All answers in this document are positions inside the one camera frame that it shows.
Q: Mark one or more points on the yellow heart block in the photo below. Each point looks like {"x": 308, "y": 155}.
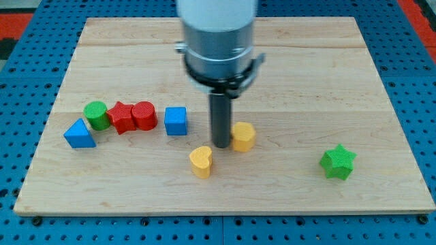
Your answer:
{"x": 243, "y": 137}
{"x": 201, "y": 160}

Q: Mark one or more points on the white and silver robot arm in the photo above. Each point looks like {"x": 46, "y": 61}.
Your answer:
{"x": 217, "y": 43}

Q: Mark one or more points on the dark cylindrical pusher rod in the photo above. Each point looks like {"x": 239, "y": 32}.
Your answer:
{"x": 220, "y": 107}

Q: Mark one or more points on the yellow heart block front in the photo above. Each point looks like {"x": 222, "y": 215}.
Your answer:
{"x": 201, "y": 160}

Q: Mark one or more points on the blue cube block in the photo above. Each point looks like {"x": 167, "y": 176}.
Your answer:
{"x": 175, "y": 120}

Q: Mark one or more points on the red cylinder block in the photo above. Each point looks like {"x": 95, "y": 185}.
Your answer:
{"x": 144, "y": 115}

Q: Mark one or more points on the wooden board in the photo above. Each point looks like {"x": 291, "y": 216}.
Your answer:
{"x": 318, "y": 87}

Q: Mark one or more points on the red star block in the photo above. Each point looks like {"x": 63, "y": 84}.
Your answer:
{"x": 120, "y": 116}

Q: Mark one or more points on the green cylinder block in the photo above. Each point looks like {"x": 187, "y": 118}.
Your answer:
{"x": 95, "y": 113}

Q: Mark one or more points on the green star block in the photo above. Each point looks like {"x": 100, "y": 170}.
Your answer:
{"x": 338, "y": 162}

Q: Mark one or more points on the blue triangle block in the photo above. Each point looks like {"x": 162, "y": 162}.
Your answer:
{"x": 78, "y": 136}

